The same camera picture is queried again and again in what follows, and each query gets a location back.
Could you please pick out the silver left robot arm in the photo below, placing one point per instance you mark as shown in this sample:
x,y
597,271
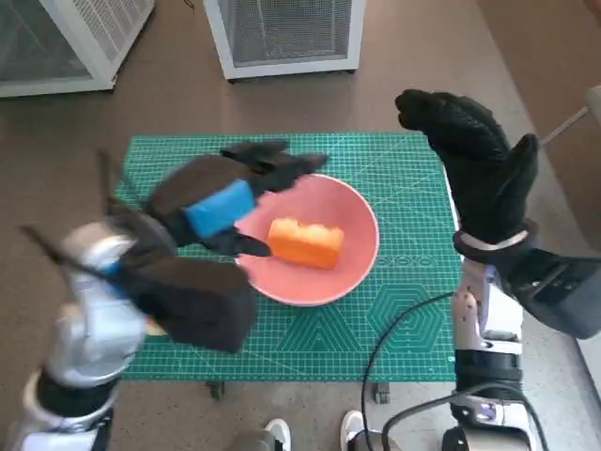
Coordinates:
x,y
94,329

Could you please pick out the grey office chair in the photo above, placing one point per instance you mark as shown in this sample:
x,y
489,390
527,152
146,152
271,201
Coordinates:
x,y
563,124

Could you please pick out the black table caster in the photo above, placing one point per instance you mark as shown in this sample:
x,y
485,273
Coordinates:
x,y
217,391
382,394

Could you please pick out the white mesh cabinet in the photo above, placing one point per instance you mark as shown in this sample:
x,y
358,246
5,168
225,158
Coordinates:
x,y
94,37
286,33

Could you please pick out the round toy bread bun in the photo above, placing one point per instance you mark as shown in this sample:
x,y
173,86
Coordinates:
x,y
155,326

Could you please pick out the orange toy bread loaf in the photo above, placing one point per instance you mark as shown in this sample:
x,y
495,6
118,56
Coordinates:
x,y
305,244

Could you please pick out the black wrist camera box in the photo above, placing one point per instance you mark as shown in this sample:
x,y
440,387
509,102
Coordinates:
x,y
202,300
559,296

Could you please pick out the green cutting mat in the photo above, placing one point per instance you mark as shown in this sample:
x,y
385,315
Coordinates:
x,y
305,338

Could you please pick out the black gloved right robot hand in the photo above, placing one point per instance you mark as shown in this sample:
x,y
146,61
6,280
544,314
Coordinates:
x,y
488,188

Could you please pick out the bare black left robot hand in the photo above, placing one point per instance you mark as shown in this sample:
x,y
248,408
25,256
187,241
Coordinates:
x,y
220,209

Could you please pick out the white shoe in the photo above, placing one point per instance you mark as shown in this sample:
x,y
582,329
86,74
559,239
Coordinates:
x,y
353,425
278,432

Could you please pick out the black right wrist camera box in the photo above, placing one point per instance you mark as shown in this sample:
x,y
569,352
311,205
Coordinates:
x,y
559,296

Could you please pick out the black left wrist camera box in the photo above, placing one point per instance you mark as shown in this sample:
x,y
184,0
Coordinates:
x,y
202,300

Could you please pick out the grey robot leg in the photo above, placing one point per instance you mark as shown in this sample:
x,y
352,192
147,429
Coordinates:
x,y
371,444

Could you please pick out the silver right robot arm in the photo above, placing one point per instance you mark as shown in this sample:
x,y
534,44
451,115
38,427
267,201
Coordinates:
x,y
488,338

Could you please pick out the pink bowl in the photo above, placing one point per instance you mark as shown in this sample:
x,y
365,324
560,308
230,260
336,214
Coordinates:
x,y
338,202

